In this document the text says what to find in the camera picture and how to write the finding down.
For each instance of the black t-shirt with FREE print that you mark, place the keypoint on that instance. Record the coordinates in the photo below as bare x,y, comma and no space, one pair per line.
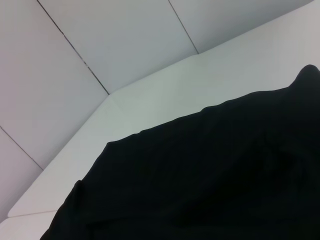
200,175

